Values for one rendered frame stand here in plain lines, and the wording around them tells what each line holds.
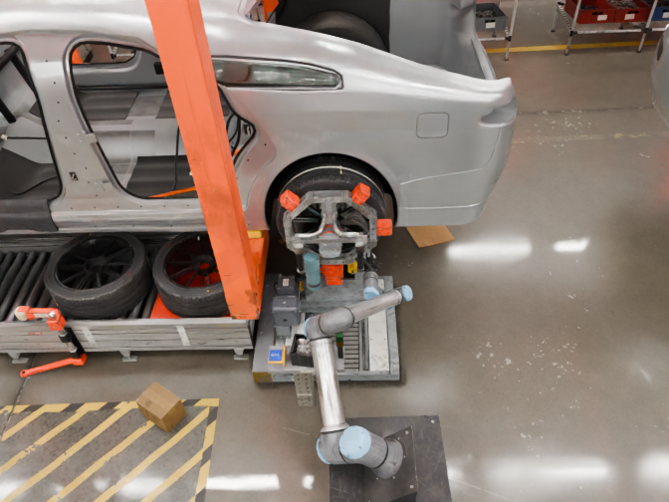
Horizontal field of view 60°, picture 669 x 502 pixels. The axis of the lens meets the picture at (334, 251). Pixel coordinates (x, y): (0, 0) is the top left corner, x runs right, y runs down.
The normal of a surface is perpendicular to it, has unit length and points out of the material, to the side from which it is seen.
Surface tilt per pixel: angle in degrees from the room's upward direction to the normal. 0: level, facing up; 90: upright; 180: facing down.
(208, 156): 90
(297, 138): 90
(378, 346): 0
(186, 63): 90
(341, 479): 0
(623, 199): 0
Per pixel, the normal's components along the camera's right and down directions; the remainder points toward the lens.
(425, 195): -0.01, 0.71
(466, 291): -0.04, -0.71
